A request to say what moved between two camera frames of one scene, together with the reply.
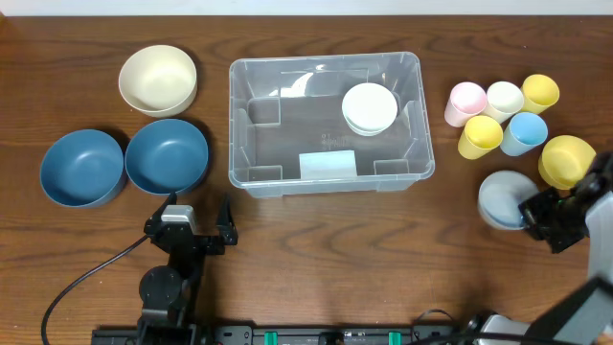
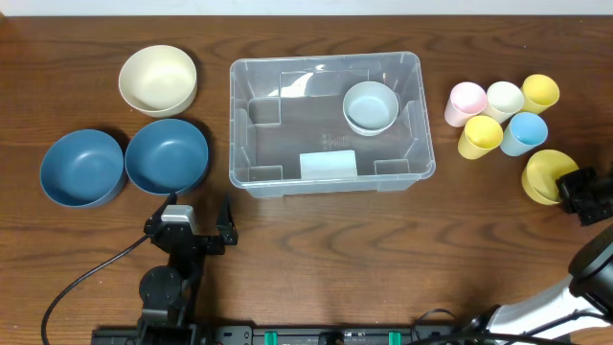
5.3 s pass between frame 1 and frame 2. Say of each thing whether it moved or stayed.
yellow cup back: stayed
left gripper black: stayed
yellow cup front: stayed
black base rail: stayed
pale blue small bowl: moved
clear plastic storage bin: stayed
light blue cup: stayed
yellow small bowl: moved
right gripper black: moved
